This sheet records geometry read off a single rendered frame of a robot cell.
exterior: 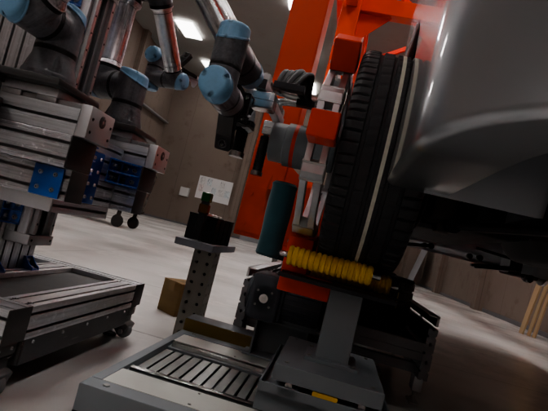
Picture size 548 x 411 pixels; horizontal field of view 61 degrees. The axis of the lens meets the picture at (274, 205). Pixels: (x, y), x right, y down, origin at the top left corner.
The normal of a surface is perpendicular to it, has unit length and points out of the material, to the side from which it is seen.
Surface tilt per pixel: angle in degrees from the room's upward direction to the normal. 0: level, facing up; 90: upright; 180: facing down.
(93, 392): 90
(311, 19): 90
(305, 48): 90
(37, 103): 90
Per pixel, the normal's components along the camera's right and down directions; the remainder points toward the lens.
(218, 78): -0.13, -0.09
